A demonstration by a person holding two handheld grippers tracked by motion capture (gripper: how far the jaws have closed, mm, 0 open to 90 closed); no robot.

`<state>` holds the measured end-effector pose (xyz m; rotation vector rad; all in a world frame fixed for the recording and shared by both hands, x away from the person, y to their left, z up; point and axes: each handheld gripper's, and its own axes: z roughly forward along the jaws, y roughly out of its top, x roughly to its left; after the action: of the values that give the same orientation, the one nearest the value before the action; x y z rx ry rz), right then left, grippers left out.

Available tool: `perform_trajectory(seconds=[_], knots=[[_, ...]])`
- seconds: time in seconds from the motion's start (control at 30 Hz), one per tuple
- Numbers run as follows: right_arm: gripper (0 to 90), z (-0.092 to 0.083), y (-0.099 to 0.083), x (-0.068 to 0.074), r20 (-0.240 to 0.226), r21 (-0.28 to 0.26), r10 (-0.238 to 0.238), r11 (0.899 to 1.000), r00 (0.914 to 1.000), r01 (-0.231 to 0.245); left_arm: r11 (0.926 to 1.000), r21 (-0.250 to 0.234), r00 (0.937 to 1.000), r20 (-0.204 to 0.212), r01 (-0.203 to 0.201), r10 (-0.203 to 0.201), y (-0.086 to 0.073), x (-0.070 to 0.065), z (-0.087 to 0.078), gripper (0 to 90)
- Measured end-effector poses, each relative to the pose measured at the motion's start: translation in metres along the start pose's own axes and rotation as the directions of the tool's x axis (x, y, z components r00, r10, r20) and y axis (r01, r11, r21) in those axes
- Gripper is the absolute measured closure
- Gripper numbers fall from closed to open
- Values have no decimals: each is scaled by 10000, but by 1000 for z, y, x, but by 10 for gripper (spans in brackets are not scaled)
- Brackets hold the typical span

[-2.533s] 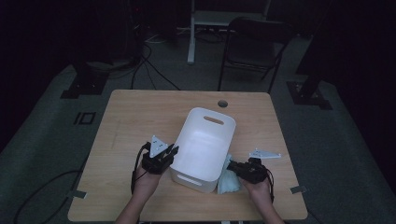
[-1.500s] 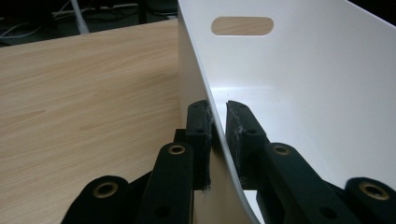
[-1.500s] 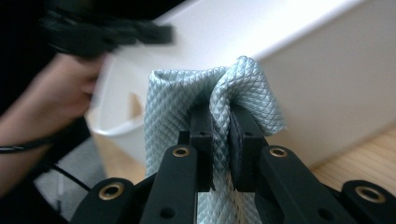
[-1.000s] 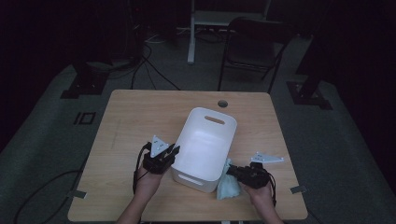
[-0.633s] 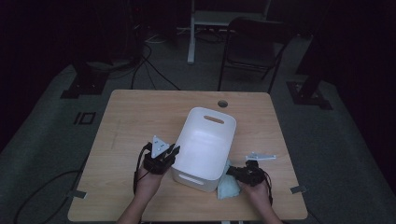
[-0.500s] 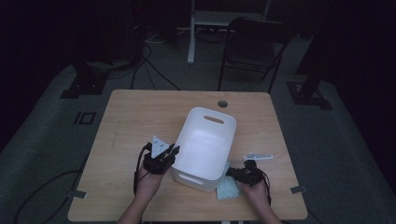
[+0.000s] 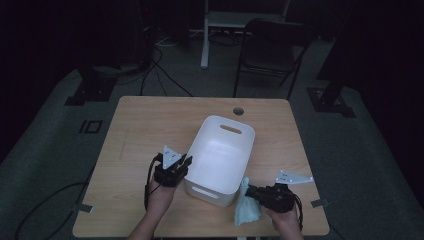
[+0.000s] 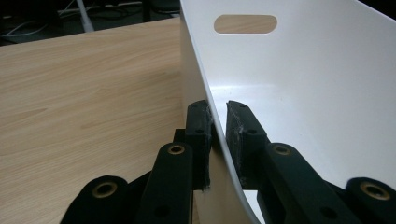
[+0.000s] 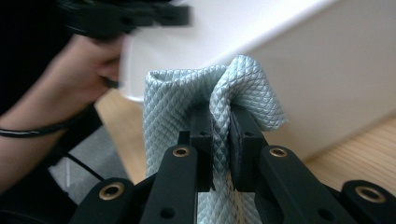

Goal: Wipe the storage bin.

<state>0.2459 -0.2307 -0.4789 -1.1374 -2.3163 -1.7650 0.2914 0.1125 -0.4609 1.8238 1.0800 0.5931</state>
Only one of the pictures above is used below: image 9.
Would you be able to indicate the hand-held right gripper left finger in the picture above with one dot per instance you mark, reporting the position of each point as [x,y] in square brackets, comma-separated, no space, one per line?
[202,137]

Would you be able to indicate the light blue quilted cloth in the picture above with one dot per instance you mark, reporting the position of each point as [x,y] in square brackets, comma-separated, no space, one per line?
[174,102]

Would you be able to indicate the white plastic basket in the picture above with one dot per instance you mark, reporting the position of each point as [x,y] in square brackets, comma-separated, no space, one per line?
[311,77]

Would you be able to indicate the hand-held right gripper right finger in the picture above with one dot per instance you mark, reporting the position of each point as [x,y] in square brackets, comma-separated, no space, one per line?
[246,146]

